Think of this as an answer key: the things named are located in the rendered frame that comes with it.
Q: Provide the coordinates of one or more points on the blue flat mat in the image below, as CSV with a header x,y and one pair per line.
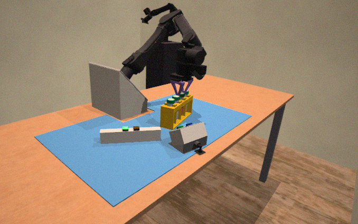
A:
x,y
116,171

